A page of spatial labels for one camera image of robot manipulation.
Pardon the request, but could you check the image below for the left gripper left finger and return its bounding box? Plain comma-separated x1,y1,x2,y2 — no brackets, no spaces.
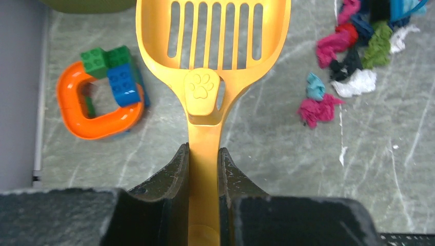
100,143,190,245

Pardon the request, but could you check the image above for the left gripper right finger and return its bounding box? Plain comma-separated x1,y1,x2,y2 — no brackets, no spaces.
217,148,267,245

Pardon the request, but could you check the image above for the orange slotted plastic scoop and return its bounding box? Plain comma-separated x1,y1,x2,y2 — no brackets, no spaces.
135,1,291,245

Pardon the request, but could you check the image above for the blue hand brush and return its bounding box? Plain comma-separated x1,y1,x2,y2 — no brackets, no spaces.
390,0,427,22

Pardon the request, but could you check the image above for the magenta paper scrap lower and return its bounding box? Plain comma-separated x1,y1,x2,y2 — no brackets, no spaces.
297,93,345,129

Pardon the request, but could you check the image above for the magenta paper scrap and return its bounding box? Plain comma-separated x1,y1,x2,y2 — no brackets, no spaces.
297,93,345,129
315,31,350,69

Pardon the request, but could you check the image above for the light blue paper scrap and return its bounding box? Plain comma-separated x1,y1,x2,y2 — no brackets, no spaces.
306,73,325,101

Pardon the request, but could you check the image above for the black paper scrap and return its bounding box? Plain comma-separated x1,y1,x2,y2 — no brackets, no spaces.
329,46,363,81

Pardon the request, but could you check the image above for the white paper scrap near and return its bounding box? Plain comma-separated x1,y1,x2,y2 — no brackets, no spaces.
331,69,377,98

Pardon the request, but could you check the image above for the magenta paper scrap upper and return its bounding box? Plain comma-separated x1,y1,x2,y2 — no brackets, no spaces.
315,31,350,69

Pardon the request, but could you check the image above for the red paper scrap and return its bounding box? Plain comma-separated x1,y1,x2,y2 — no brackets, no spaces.
335,23,359,45

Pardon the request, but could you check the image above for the green paper scrap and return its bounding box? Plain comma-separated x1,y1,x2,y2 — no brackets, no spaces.
362,20,393,69

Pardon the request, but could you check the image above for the blue paper scrap centre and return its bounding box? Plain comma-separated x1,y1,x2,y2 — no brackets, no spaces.
350,13,374,46

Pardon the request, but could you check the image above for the pink paper scrap small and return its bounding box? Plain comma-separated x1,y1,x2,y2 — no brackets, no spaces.
337,0,361,25

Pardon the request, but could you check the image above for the white paper scrap small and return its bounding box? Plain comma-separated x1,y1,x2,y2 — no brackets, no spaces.
390,24,421,54

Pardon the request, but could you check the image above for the olive green mesh wastebasket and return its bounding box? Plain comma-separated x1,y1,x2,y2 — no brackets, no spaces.
41,0,136,14

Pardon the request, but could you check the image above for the orange ring toy with bricks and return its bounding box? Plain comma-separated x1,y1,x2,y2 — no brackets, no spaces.
56,45,151,140

